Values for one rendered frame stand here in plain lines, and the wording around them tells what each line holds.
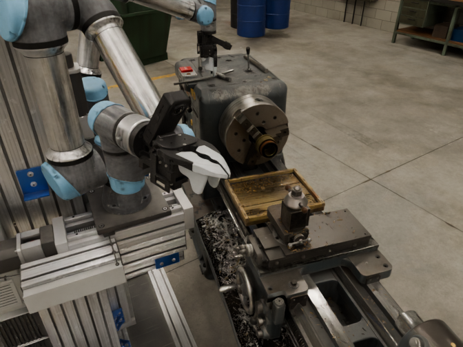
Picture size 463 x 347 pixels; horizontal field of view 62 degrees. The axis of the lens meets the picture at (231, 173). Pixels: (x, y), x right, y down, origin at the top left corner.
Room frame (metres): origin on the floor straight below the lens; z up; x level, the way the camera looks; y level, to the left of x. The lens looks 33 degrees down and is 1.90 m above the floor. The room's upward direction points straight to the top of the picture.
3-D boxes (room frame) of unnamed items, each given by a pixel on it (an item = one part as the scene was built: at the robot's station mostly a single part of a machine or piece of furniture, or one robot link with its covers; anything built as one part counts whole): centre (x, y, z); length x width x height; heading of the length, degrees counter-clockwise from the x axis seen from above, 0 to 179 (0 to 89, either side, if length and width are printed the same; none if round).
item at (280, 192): (1.39, -0.18, 0.89); 0.36 x 0.30 x 0.04; 107
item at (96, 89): (1.44, 0.55, 1.33); 0.13 x 0.12 x 0.14; 31
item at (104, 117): (0.70, 0.23, 1.56); 0.11 x 0.08 x 0.09; 47
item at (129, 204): (0.98, 0.33, 1.21); 0.15 x 0.15 x 0.10
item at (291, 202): (1.03, -0.21, 1.13); 0.08 x 0.08 x 0.03
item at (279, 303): (0.81, -0.15, 0.84); 0.04 x 0.04 x 0.10; 17
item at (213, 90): (2.01, 0.03, 1.06); 0.59 x 0.48 x 0.39; 17
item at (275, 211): (1.05, -0.21, 0.99); 0.20 x 0.10 x 0.05; 17
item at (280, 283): (1.00, -0.30, 0.90); 0.47 x 0.30 x 0.06; 107
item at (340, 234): (1.04, -0.27, 0.95); 0.43 x 0.17 x 0.05; 107
